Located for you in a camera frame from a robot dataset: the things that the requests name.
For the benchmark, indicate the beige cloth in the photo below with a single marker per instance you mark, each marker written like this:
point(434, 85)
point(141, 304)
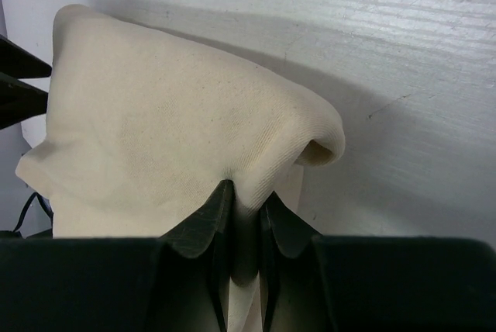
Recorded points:
point(142, 125)

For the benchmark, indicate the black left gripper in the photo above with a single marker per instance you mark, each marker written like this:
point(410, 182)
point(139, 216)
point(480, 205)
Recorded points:
point(19, 100)

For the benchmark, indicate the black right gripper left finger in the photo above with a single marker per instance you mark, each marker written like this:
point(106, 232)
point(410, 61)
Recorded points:
point(191, 289)

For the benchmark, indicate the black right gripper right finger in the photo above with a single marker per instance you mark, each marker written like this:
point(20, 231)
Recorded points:
point(291, 295)

